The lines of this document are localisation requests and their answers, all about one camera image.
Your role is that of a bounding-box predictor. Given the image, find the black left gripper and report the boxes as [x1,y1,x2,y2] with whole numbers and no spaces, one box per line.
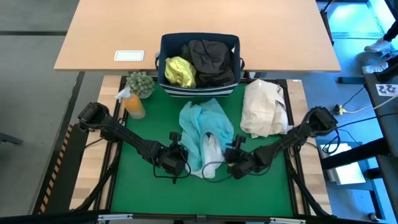
[160,131,189,177]

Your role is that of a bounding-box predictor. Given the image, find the silver metal bracket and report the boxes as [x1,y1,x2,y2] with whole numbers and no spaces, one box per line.
[97,213,134,222]
[269,217,307,224]

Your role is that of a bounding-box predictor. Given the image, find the orange spray bottle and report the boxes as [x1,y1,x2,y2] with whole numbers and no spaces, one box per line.
[114,86,147,121]

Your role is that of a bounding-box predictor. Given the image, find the black cable conduit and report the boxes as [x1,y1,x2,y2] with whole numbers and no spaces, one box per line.
[287,161,332,218]
[74,149,123,212]

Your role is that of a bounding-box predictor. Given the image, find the light blue shorts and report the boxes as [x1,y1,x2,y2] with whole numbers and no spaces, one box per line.
[178,98,235,180]

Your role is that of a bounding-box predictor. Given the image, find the black side table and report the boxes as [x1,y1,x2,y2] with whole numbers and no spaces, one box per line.
[363,73,398,224]

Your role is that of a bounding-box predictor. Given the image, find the black floor cable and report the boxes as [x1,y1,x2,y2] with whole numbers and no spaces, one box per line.
[337,111,398,130]

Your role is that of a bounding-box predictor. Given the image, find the dark green garment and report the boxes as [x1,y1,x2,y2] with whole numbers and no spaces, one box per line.
[180,42,193,63]

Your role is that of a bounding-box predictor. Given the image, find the white floor box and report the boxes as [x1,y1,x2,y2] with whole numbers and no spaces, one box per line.
[320,142,367,186]

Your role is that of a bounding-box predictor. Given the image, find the dark grey shorts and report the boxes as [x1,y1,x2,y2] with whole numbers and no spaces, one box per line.
[188,39,236,89]

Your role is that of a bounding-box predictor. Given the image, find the person's leg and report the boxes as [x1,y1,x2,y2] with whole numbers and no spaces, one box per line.
[382,18,398,43]

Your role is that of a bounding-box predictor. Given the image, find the navy white striped laundry basket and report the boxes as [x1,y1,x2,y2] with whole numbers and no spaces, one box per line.
[155,32,246,99]

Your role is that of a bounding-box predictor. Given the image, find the green table mat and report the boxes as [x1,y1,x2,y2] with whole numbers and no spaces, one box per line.
[110,81,295,218]

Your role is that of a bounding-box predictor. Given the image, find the person's white shoe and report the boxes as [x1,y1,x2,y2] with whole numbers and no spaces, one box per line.
[361,61,390,75]
[363,37,393,54]

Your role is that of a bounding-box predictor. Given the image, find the light wooden desk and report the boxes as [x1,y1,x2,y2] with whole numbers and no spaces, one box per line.
[53,0,342,73]

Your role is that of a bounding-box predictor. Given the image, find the wooden table side board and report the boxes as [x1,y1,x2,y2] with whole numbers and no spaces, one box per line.
[70,74,125,210]
[285,79,332,215]

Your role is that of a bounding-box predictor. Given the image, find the pale yellow floor cable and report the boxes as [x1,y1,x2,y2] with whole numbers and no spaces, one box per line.
[341,95,398,114]

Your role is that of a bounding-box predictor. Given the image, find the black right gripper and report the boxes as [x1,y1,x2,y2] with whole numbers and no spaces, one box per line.
[223,134,257,181]

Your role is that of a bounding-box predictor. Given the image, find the potted green succulent plant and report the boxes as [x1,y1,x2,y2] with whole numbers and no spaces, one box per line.
[125,71,155,100]

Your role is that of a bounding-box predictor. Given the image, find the black panel with hazard stripes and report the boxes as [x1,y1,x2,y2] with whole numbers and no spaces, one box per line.
[32,123,91,215]

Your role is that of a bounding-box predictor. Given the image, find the black table frame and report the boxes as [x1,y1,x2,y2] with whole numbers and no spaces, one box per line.
[93,74,312,219]

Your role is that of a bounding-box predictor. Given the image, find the white paper with black marks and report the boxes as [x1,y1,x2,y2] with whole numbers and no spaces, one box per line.
[375,83,398,98]

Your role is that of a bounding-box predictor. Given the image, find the yellow garment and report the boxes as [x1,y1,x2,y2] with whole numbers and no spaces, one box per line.
[164,56,198,89]

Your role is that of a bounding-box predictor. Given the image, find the beige folded garment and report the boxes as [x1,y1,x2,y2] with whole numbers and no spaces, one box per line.
[239,78,295,139]

